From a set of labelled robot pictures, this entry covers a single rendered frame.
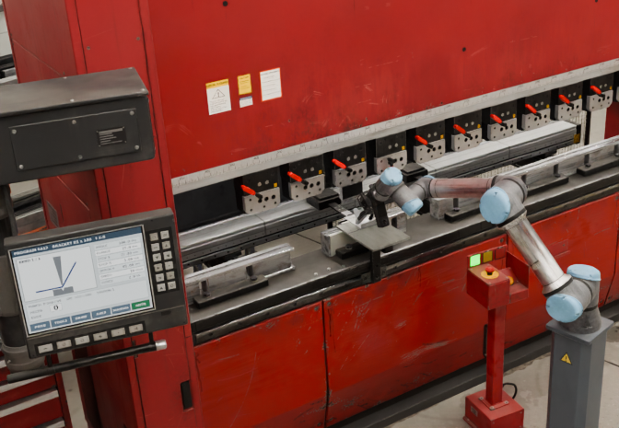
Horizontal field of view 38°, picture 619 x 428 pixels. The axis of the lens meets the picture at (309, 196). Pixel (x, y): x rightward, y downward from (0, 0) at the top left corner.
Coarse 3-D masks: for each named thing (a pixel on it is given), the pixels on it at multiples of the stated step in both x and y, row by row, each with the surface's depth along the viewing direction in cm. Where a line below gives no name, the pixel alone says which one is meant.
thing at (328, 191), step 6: (324, 192) 392; (330, 192) 392; (336, 192) 391; (306, 198) 395; (312, 198) 390; (318, 198) 388; (324, 198) 388; (330, 198) 389; (336, 198) 390; (312, 204) 391; (318, 204) 387; (324, 204) 388; (330, 204) 388; (336, 204) 387; (336, 210) 383; (342, 210) 382
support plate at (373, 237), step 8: (368, 216) 376; (344, 224) 371; (352, 224) 370; (344, 232) 366; (360, 232) 363; (368, 232) 363; (376, 232) 362; (384, 232) 362; (392, 232) 361; (400, 232) 361; (360, 240) 357; (368, 240) 356; (376, 240) 356; (384, 240) 355; (392, 240) 355; (400, 240) 355; (368, 248) 351; (376, 248) 350
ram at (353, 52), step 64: (192, 0) 303; (256, 0) 315; (320, 0) 328; (384, 0) 343; (448, 0) 359; (512, 0) 376; (576, 0) 395; (192, 64) 310; (256, 64) 323; (320, 64) 337; (384, 64) 353; (448, 64) 370; (512, 64) 388; (576, 64) 408; (192, 128) 318; (256, 128) 332; (320, 128) 347
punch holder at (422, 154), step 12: (444, 120) 378; (408, 132) 377; (420, 132) 374; (432, 132) 377; (444, 132) 380; (408, 144) 380; (420, 144) 376; (432, 144) 379; (444, 144) 382; (408, 156) 382; (420, 156) 378; (432, 156) 381
